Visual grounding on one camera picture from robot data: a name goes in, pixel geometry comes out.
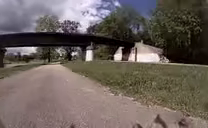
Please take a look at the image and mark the dark overhead bridge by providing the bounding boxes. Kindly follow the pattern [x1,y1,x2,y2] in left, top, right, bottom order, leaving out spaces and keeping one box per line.
[0,31,136,69]

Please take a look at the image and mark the wide green grass lawn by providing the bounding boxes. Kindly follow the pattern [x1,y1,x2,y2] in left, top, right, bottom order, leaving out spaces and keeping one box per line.
[61,59,208,123]

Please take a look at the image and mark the dense dark green wood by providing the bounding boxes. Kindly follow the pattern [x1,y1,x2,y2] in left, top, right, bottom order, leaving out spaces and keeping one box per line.
[86,0,208,66]

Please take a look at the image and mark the grey-brown gravel path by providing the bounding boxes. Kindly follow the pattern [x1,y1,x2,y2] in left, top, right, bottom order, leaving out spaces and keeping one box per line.
[0,63,208,128]

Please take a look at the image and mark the narrow grass strip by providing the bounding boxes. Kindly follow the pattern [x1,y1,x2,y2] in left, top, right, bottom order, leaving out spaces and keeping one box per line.
[0,62,46,83]

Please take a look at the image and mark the trees behind bridge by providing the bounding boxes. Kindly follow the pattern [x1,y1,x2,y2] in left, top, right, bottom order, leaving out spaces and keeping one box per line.
[34,13,83,63]

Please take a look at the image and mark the white concrete bridge abutment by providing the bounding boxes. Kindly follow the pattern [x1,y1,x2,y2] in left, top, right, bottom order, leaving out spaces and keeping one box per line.
[112,40,170,64]

